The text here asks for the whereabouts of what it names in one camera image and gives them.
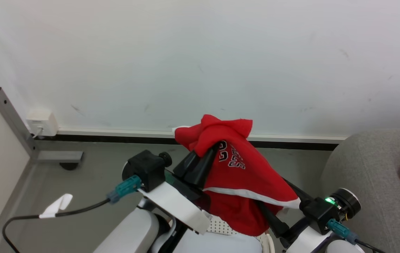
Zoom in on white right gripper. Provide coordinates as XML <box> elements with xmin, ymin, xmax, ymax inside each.
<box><xmin>255</xmin><ymin>178</ymin><xmax>331</xmax><ymax>253</ymax></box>

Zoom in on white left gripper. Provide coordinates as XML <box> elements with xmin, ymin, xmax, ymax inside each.
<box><xmin>138</xmin><ymin>142</ymin><xmax>220</xmax><ymax>235</ymax></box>

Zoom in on red jersey with white trim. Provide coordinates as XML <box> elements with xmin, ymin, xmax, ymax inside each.
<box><xmin>173</xmin><ymin>114</ymin><xmax>301</xmax><ymax>236</ymax></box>

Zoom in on grey fabric sofa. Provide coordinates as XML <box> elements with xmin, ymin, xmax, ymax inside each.
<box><xmin>320</xmin><ymin>129</ymin><xmax>400</xmax><ymax>253</ymax></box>

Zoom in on white laundry basket brown rim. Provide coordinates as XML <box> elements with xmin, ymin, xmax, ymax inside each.
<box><xmin>182</xmin><ymin>214</ymin><xmax>275</xmax><ymax>253</ymax></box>

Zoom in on black skirting strip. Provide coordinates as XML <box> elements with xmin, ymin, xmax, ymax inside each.
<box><xmin>34</xmin><ymin>134</ymin><xmax>338</xmax><ymax>151</ymax></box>

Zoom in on teal right camera connector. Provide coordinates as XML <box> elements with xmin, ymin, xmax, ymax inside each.
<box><xmin>327</xmin><ymin>218</ymin><xmax>359</xmax><ymax>245</ymax></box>

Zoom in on teal camera connector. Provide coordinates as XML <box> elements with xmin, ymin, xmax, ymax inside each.
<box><xmin>107</xmin><ymin>175</ymin><xmax>142</xmax><ymax>204</ymax></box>
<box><xmin>327</xmin><ymin>218</ymin><xmax>359</xmax><ymax>245</ymax></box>

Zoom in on teal left camera connector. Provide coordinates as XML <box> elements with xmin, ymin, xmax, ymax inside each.
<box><xmin>107</xmin><ymin>175</ymin><xmax>142</xmax><ymax>204</ymax></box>

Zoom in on white skirting rail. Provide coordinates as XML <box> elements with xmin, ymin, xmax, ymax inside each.
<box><xmin>57</xmin><ymin>126</ymin><xmax>349</xmax><ymax>144</ymax></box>

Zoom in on black right camera cable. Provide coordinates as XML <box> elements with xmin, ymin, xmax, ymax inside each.
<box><xmin>356</xmin><ymin>239</ymin><xmax>387</xmax><ymax>253</ymax></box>

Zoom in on black camera cable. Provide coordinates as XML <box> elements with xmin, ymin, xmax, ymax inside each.
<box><xmin>356</xmin><ymin>239</ymin><xmax>387</xmax><ymax>253</ymax></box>
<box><xmin>2</xmin><ymin>198</ymin><xmax>111</xmax><ymax>253</ymax></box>

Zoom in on black left camera cable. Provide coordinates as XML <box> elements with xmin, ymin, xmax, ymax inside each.
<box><xmin>2</xmin><ymin>198</ymin><xmax>111</xmax><ymax>253</ymax></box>

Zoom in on white cable tag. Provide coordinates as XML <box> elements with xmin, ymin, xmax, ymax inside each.
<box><xmin>39</xmin><ymin>194</ymin><xmax>74</xmax><ymax>219</ymax></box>

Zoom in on white wall socket box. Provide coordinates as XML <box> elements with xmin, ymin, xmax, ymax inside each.
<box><xmin>26</xmin><ymin>109</ymin><xmax>59</xmax><ymax>137</ymax></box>

